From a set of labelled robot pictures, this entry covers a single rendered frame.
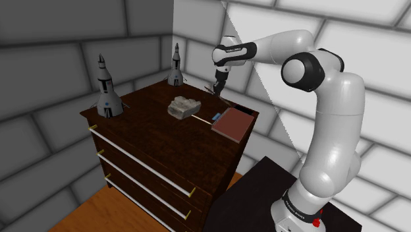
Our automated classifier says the thin brown stick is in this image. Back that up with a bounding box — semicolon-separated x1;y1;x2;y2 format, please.
204;85;233;107

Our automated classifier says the pale stick with blue tip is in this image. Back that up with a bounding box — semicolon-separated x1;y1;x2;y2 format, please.
191;111;223;125

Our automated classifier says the small grey rocket figure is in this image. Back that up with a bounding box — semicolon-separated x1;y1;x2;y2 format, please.
167;42;185;87

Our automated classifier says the red book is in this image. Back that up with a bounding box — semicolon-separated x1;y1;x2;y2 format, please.
211;107;256;144

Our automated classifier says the grey rock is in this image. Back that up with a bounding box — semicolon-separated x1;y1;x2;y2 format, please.
167;96;202;121

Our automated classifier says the dark wooden chest of drawers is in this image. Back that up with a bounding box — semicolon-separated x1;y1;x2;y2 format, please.
79;79;260;232

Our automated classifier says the large grey rocket figure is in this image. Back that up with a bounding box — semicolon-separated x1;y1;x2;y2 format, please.
91;53;131;119

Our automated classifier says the dark robot stand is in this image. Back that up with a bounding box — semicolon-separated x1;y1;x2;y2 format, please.
202;156;363;232

